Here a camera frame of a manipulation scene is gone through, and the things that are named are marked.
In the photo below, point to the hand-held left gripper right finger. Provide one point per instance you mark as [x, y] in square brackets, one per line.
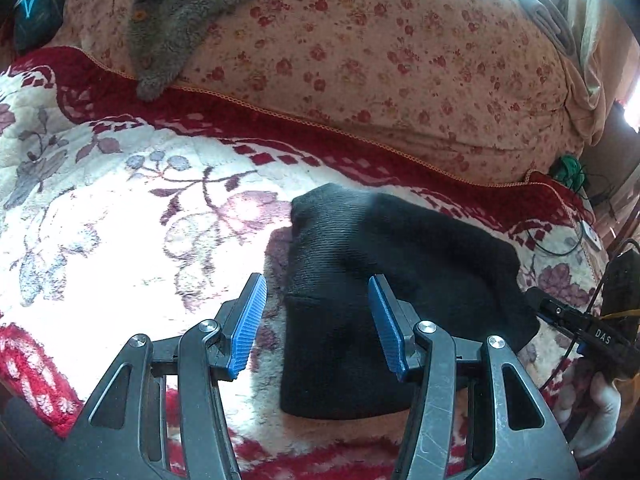
[387, 325]

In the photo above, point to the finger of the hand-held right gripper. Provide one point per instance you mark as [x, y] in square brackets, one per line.
[557, 310]

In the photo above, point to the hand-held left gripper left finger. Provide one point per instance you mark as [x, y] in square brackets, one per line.
[247, 325]

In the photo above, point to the black knit beanie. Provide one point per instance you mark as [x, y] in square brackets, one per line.
[400, 240]

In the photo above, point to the person's right hand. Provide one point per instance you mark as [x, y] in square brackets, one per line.
[600, 410]

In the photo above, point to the white charger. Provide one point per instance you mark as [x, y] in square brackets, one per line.
[591, 234]

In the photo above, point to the red white floral blanket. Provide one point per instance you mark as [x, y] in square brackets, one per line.
[125, 200]

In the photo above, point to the beige cloth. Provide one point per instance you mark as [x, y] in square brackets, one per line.
[595, 85]

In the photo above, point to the pink floral quilt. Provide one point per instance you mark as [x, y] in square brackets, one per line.
[375, 60]

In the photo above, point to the grey striped cloth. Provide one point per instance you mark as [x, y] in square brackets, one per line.
[550, 10]

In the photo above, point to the grey fleece garment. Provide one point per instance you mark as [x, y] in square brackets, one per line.
[175, 20]

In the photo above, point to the dark teal bag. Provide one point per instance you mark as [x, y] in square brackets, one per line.
[35, 10]

